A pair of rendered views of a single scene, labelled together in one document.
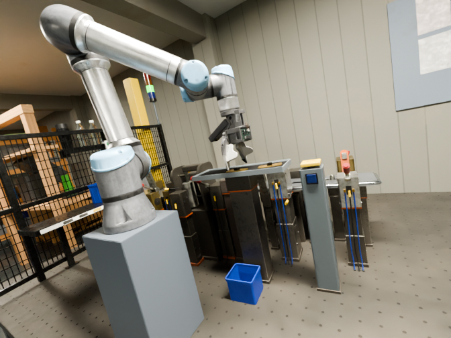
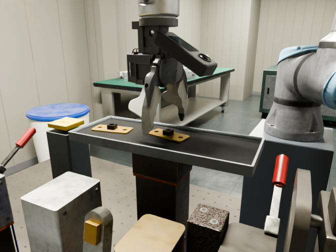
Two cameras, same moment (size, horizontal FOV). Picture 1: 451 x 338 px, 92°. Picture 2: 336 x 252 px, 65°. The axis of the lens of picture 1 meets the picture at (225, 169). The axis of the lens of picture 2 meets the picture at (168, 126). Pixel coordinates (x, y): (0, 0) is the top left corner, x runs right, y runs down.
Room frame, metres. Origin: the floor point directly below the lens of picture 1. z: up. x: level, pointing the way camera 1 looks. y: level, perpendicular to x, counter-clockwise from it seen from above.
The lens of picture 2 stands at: (1.32, -0.07, 1.34)
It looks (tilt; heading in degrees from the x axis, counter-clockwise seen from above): 18 degrees down; 177
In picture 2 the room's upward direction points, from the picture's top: straight up
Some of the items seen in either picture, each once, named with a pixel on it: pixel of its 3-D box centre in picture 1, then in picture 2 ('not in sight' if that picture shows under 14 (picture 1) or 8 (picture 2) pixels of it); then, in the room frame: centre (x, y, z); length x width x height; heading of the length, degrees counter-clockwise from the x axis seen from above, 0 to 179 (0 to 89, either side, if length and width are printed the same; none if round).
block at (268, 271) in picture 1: (250, 226); (163, 235); (0.83, -0.05, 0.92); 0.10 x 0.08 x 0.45; 61
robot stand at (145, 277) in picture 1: (147, 280); (282, 194); (0.64, 0.32, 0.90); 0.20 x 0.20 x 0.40; 57
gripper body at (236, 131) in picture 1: (235, 127); (155, 53); (0.80, -0.06, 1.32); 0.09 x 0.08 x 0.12; 50
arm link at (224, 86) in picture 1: (223, 83); not in sight; (0.80, -0.06, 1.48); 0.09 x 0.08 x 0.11; 95
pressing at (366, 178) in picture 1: (235, 187); not in sight; (1.23, -0.04, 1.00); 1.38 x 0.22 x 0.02; 61
